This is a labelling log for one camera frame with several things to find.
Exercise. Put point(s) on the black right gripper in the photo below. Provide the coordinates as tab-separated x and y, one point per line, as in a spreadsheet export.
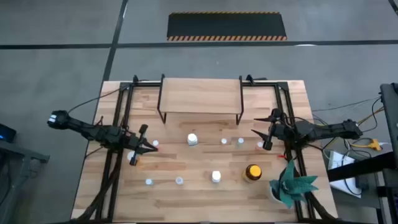
281	130

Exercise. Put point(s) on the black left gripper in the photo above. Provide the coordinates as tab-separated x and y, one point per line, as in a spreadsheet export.
134	143

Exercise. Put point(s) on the red plastic vial white cap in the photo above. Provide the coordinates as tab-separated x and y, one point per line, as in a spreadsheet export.
260	144
155	143
130	155

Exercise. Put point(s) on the blue plastic vial white cap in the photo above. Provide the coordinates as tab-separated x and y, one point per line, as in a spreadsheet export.
149	182

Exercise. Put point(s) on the amber bottle yellow cap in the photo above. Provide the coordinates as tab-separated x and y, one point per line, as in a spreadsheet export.
252	172

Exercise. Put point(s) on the white melatonin bottle blue label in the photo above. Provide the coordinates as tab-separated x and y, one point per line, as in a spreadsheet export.
216	176

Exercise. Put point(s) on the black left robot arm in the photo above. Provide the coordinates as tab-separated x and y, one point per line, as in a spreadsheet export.
93	132

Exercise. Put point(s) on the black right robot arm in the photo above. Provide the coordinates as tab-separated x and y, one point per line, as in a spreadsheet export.
326	129

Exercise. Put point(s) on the wooden shelf black metal legs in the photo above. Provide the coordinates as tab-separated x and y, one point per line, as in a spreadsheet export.
199	95

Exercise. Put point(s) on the green plastic vial white cap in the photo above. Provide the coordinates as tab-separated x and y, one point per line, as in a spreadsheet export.
240	140

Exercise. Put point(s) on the red plastic clip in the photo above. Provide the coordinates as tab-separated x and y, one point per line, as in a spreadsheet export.
281	155

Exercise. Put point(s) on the white plastic pill bottle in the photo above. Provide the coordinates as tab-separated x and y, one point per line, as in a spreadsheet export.
192	139

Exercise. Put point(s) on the small clear cap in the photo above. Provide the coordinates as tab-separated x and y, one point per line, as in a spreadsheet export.
179	180

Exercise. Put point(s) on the black table clamp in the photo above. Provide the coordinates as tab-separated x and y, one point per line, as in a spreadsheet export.
249	79
135	79

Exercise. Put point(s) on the artificial green plant white pot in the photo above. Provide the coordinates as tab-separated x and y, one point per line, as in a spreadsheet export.
290	186

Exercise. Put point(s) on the white paper sheet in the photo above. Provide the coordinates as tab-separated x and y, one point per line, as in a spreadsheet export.
337	161

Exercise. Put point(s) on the black hazard striped floor mat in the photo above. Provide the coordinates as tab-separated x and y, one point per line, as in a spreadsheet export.
227	26

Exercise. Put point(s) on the yellow power plug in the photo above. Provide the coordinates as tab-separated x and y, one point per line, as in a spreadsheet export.
372	144

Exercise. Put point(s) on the black equipment stand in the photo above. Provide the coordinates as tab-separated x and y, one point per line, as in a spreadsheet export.
390	105

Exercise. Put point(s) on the grey metal stand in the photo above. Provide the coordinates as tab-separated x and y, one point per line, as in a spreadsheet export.
18	152

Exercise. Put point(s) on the black device blue light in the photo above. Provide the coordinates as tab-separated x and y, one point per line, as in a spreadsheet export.
6	133

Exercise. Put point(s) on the black metal table frame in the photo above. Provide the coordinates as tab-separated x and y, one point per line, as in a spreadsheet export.
146	84

